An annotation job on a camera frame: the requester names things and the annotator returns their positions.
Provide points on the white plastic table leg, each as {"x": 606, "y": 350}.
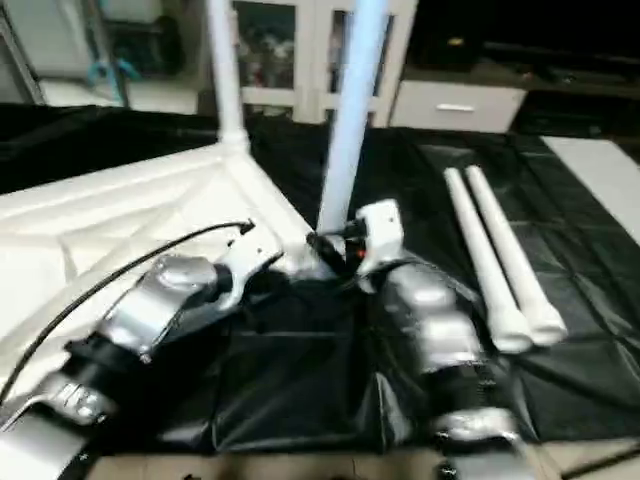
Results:
{"x": 350, "y": 110}
{"x": 485, "y": 260}
{"x": 226, "y": 70}
{"x": 520, "y": 270}

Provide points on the white drawer unit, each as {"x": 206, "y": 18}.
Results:
{"x": 455, "y": 105}

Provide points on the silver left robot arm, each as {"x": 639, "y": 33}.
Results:
{"x": 140, "y": 320}

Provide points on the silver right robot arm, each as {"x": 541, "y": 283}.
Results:
{"x": 440, "y": 340}

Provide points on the white glass door cabinet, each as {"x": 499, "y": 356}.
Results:
{"x": 290, "y": 50}

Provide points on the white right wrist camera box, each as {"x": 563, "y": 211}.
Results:
{"x": 378, "y": 232}

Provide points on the black mat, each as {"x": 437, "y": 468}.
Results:
{"x": 290, "y": 370}

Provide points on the white plastic table top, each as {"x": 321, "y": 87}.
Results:
{"x": 110, "y": 220}

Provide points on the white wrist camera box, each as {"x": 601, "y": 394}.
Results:
{"x": 250, "y": 262}
{"x": 378, "y": 232}

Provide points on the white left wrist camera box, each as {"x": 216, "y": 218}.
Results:
{"x": 250, "y": 262}

